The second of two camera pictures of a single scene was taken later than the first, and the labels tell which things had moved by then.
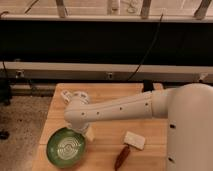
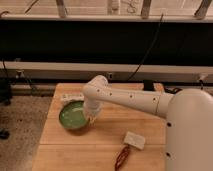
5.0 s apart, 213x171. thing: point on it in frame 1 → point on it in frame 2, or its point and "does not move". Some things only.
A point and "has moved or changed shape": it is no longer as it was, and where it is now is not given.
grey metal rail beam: (102, 71) does not move
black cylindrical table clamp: (148, 85) does not move
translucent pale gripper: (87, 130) → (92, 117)
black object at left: (5, 86) does not move
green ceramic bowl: (66, 147) has moved or changed shape
